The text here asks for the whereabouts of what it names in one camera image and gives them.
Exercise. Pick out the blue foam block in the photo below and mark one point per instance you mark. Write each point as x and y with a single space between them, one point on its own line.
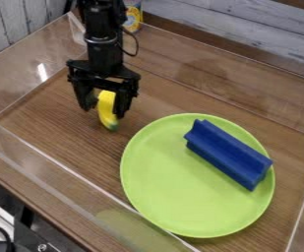
235 158

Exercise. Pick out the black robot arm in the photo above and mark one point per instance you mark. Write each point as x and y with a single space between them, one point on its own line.
102 70

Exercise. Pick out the yellow blue labelled can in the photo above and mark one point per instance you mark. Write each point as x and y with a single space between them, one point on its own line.
133 14

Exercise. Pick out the yellow toy banana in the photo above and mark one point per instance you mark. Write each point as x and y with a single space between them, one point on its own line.
106 110

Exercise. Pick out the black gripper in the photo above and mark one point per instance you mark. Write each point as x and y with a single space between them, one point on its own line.
86 80

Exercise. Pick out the green round plate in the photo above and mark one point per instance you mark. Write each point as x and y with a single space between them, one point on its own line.
177 190

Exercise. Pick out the clear acrylic corner bracket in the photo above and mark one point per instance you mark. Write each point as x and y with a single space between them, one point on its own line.
77 29

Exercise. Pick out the clear acrylic tray wall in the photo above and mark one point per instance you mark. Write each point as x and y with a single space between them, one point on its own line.
82 209

